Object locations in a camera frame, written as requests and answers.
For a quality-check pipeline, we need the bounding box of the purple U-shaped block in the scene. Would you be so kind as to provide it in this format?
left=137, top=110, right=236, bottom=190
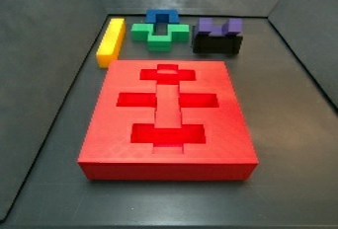
left=195, top=18, right=243, bottom=37

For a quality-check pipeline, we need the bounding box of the red puzzle board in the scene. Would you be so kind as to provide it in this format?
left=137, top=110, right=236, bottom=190
left=77, top=60, right=259, bottom=181

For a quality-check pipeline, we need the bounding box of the black angle fixture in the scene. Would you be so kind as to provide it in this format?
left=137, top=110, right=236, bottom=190
left=192, top=35, right=243, bottom=55

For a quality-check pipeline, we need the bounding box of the yellow bar block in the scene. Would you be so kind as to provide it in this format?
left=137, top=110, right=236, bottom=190
left=96, top=18, right=125, bottom=68

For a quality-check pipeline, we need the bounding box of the green cross-shaped block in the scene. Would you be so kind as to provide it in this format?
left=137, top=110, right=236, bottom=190
left=131, top=24, right=190, bottom=51

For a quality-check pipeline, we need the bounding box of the blue U-shaped block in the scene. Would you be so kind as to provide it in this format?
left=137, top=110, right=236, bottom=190
left=145, top=9, right=179, bottom=24

